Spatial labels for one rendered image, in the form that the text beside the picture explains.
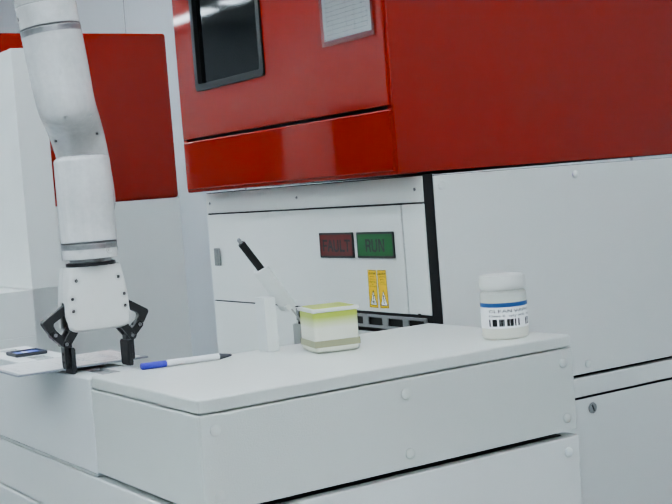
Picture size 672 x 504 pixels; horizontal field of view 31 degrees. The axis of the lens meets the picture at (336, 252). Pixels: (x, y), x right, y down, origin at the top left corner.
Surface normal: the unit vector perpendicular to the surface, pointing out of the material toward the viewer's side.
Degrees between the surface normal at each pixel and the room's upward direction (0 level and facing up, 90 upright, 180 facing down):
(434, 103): 90
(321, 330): 90
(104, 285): 91
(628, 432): 90
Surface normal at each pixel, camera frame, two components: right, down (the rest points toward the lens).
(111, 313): 0.58, 0.11
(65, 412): -0.83, 0.09
